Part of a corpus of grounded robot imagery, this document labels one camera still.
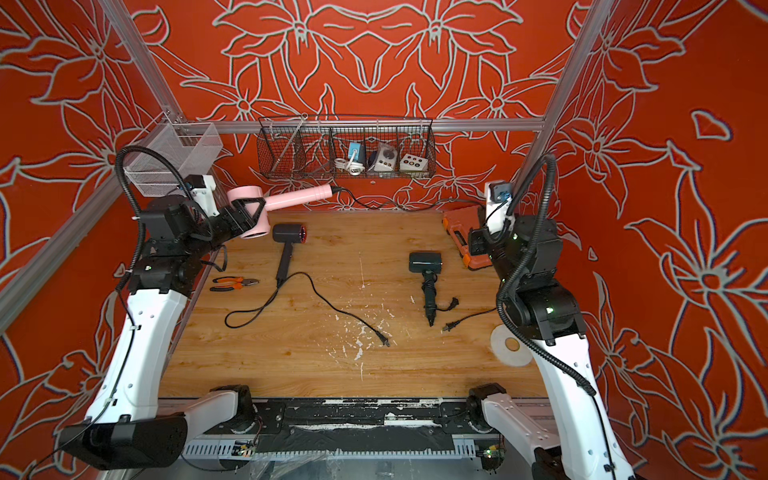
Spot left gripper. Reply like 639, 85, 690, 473
184, 196, 265, 260

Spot pink hair dryer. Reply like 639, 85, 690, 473
227, 184, 334, 239

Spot pink dryer black cord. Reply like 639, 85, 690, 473
331, 185, 499, 212

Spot dark green hair dryer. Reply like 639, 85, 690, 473
409, 251, 442, 327

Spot green dryer black cord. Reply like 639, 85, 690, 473
434, 296, 499, 333

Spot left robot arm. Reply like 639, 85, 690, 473
56, 145, 266, 470

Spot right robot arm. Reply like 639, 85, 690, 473
467, 154, 636, 479

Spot black hair dryer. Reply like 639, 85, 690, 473
272, 223, 307, 287

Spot orange tool case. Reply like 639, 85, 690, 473
443, 206, 492, 271

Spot clear plastic bin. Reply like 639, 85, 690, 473
124, 123, 223, 198

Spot white socket cube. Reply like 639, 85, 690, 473
399, 154, 429, 174

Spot white power adapter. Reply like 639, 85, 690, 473
368, 143, 398, 173

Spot white tape roll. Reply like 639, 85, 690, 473
490, 325, 533, 367

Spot blue small box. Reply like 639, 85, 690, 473
347, 142, 363, 164

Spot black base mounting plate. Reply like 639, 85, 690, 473
199, 397, 503, 457

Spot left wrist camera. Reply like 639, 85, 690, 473
185, 174, 219, 217

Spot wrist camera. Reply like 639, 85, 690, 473
484, 180, 513, 234
185, 174, 219, 217

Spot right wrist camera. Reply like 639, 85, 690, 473
484, 180, 513, 234

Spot orange handled pliers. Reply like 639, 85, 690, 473
209, 276, 259, 293

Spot black wire wall basket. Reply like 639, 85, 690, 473
257, 114, 437, 179

